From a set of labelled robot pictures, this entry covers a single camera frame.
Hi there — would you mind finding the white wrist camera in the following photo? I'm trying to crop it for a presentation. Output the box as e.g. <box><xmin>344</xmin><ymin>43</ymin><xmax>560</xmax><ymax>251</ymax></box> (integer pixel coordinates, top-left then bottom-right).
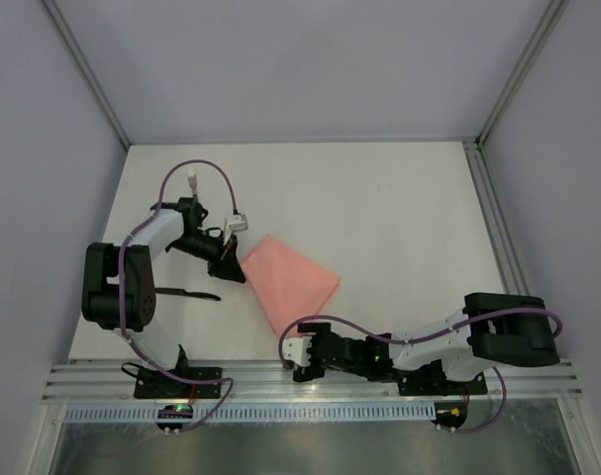
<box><xmin>282</xmin><ymin>336</ymin><xmax>312</xmax><ymax>367</ymax></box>
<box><xmin>225</xmin><ymin>213</ymin><xmax>249</xmax><ymax>236</ymax></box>

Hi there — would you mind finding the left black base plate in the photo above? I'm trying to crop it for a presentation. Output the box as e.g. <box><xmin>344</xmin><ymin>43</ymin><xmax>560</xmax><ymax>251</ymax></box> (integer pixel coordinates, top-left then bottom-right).
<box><xmin>121</xmin><ymin>362</ymin><xmax>223</xmax><ymax>400</ymax></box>

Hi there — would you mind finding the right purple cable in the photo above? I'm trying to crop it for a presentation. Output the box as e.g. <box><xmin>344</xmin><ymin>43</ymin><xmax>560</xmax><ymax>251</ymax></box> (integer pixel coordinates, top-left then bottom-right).
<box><xmin>277</xmin><ymin>306</ymin><xmax>564</xmax><ymax>436</ymax></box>

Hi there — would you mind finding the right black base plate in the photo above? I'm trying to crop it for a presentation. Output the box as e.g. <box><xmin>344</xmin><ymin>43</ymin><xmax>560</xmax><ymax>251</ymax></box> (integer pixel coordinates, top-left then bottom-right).
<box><xmin>397</xmin><ymin>365</ymin><xmax>488</xmax><ymax>397</ymax></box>

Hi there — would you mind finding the right side aluminium rail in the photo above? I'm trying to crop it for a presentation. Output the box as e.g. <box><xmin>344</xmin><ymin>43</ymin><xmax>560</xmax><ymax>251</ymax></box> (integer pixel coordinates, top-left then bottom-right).
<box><xmin>462</xmin><ymin>138</ymin><xmax>542</xmax><ymax>296</ymax></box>

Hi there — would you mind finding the corner aluminium post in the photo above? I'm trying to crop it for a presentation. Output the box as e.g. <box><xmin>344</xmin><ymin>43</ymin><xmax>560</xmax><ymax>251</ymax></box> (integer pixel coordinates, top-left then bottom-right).
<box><xmin>38</xmin><ymin>0</ymin><xmax>132</xmax><ymax>151</ymax></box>
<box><xmin>475</xmin><ymin>0</ymin><xmax>570</xmax><ymax>146</ymax></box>

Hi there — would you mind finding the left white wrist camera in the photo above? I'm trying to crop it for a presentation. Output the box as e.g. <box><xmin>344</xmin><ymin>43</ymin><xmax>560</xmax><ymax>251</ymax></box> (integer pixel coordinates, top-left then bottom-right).
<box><xmin>225</xmin><ymin>213</ymin><xmax>249</xmax><ymax>236</ymax></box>

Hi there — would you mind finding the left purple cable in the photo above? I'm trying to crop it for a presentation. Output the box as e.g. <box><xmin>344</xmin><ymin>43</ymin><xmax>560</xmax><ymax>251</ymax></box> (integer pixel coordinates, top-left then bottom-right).
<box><xmin>117</xmin><ymin>158</ymin><xmax>240</xmax><ymax>432</ymax></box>

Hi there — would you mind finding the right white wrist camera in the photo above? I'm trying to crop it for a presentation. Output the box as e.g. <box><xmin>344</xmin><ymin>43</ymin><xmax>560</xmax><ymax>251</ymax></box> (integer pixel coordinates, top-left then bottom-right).
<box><xmin>282</xmin><ymin>336</ymin><xmax>312</xmax><ymax>367</ymax></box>

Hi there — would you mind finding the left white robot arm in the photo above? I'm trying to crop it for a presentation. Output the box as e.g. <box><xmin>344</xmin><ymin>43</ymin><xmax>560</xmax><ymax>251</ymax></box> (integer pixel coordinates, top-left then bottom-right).
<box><xmin>81</xmin><ymin>197</ymin><xmax>249</xmax><ymax>383</ymax></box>

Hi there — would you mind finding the right small controller board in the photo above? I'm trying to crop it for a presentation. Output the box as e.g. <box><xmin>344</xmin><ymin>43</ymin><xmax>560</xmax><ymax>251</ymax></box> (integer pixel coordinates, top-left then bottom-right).
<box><xmin>432</xmin><ymin>401</ymin><xmax>468</xmax><ymax>433</ymax></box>

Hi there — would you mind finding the left small controller board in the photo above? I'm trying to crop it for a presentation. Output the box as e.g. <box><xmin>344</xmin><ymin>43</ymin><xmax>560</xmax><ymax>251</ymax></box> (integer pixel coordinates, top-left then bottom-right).
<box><xmin>155</xmin><ymin>404</ymin><xmax>193</xmax><ymax>435</ymax></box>

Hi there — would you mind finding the purple cable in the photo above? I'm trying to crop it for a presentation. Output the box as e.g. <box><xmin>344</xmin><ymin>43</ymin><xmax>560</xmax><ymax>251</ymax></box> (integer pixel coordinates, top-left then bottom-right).
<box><xmin>117</xmin><ymin>158</ymin><xmax>240</xmax><ymax>432</ymax></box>
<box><xmin>277</xmin><ymin>306</ymin><xmax>564</xmax><ymax>436</ymax></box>

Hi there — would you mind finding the black handled knife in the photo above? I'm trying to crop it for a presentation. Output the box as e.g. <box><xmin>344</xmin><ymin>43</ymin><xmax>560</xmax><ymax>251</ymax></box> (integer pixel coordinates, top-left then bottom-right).
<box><xmin>155</xmin><ymin>287</ymin><xmax>222</xmax><ymax>302</ymax></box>

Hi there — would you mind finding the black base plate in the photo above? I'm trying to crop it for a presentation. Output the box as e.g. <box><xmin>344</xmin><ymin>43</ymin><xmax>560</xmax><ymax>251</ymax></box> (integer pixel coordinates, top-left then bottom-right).
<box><xmin>397</xmin><ymin>365</ymin><xmax>488</xmax><ymax>397</ymax></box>
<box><xmin>121</xmin><ymin>362</ymin><xmax>223</xmax><ymax>400</ymax></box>

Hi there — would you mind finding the small controller board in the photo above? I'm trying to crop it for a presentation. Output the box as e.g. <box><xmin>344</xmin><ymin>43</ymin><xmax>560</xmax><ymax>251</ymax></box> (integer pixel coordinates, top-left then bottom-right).
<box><xmin>432</xmin><ymin>401</ymin><xmax>468</xmax><ymax>433</ymax></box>
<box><xmin>155</xmin><ymin>404</ymin><xmax>193</xmax><ymax>435</ymax></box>

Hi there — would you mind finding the pink cloth napkin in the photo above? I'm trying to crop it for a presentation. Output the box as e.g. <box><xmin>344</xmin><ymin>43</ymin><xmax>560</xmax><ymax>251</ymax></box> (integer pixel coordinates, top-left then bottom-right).
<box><xmin>242</xmin><ymin>236</ymin><xmax>341</xmax><ymax>336</ymax></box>

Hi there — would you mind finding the slotted cable duct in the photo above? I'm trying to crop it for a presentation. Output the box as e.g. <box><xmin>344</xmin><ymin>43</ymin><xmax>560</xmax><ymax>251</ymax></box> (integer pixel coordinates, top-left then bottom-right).
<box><xmin>63</xmin><ymin>401</ymin><xmax>434</xmax><ymax>424</ymax></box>

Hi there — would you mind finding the right corner aluminium post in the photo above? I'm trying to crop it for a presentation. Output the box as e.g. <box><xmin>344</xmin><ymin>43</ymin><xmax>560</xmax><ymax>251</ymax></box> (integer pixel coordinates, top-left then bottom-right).
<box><xmin>475</xmin><ymin>0</ymin><xmax>570</xmax><ymax>146</ymax></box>

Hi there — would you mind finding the left corner aluminium post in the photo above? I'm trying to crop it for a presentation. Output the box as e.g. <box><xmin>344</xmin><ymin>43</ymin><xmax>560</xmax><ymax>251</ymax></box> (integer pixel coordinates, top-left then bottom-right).
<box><xmin>38</xmin><ymin>0</ymin><xmax>132</xmax><ymax>151</ymax></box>

